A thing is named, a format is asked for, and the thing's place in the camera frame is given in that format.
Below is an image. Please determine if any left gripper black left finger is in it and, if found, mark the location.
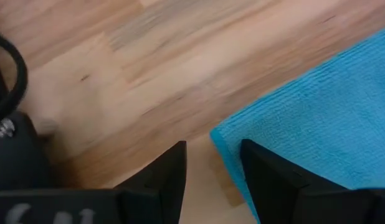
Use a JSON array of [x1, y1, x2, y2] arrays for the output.
[[0, 140, 187, 224]]

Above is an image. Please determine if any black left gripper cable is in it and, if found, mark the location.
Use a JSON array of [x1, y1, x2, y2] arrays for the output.
[[0, 30, 29, 127]]

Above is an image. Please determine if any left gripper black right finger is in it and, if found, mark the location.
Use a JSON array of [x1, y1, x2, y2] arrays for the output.
[[240, 139, 385, 224]]

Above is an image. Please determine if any blue microfiber towel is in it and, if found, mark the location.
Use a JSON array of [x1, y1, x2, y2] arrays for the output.
[[210, 26, 385, 224]]

